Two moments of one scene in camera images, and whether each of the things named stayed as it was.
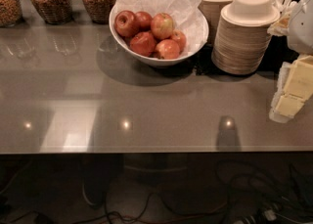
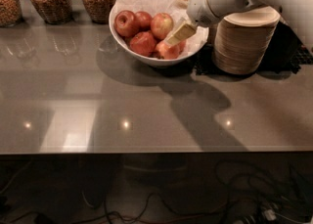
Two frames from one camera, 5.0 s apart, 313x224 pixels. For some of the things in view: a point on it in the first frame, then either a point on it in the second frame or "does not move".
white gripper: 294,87 → 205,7
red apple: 166,49 does not move
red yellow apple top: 161,25 does not move
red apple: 125,23 does not move
